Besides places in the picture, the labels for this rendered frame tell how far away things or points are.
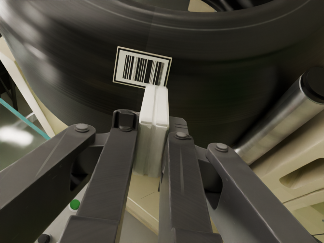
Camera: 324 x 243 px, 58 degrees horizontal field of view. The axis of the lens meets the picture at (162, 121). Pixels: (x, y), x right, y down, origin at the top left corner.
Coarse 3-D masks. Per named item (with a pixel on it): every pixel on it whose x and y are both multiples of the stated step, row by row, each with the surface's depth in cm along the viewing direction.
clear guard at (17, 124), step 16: (0, 112) 95; (16, 112) 95; (0, 128) 93; (16, 128) 93; (32, 128) 94; (0, 144) 91; (16, 144) 91; (32, 144) 92; (0, 160) 89; (16, 160) 89
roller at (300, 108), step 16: (304, 80) 32; (320, 80) 32; (288, 96) 35; (304, 96) 32; (320, 96) 31; (272, 112) 39; (288, 112) 36; (304, 112) 34; (256, 128) 43; (272, 128) 40; (288, 128) 38; (240, 144) 50; (256, 144) 45; (272, 144) 43
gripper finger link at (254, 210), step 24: (216, 144) 13; (216, 168) 12; (240, 168) 12; (216, 192) 13; (240, 192) 10; (264, 192) 10; (216, 216) 12; (240, 216) 10; (264, 216) 9; (288, 216) 9; (240, 240) 10; (264, 240) 9; (288, 240) 8; (312, 240) 8
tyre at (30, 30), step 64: (0, 0) 35; (64, 0) 32; (128, 0) 33; (256, 0) 73; (320, 0) 37; (64, 64) 34; (192, 64) 32; (256, 64) 34; (320, 64) 39; (192, 128) 40
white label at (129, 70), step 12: (120, 48) 31; (120, 60) 32; (132, 60) 32; (144, 60) 32; (156, 60) 32; (168, 60) 32; (120, 72) 32; (132, 72) 32; (144, 72) 32; (156, 72) 32; (168, 72) 32; (132, 84) 33; (144, 84) 33; (156, 84) 33
